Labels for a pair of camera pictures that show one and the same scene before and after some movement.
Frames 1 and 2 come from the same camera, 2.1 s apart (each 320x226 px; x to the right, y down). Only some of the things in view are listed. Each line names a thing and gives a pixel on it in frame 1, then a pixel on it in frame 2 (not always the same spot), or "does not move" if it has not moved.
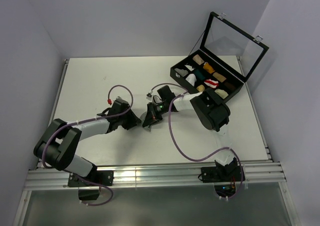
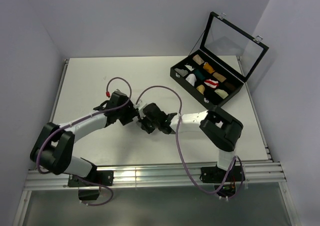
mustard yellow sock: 200,87 does not move
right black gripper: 152,116 -> 149,130
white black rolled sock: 189,67 does not move
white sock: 191,78 does not move
